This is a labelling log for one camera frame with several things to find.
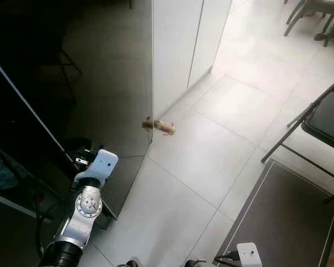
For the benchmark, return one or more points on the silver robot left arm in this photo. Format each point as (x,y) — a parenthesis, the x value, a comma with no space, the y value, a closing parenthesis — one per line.
(83,217)

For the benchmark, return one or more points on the fridge body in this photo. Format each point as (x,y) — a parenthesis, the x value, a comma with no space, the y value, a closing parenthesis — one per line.
(11,222)

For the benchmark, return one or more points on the blue patterned bag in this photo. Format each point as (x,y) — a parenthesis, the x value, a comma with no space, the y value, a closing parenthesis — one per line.
(1,169)

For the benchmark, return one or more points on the person's bare foot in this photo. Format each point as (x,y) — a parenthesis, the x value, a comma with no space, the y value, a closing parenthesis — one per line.
(166,128)

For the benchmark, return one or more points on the black folding chair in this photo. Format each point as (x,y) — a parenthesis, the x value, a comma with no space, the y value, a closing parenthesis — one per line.
(328,119)

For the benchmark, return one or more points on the white tall cabinet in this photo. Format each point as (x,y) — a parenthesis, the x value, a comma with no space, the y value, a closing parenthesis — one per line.
(178,44)

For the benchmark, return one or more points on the brown grey floor mat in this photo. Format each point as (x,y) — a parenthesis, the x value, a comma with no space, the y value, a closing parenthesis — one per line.
(278,222)

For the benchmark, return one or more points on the dark wooden chair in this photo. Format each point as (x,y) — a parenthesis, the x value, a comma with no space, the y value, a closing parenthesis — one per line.
(325,5)

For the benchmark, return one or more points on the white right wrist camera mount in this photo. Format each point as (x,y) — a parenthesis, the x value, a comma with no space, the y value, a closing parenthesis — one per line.
(249,256)

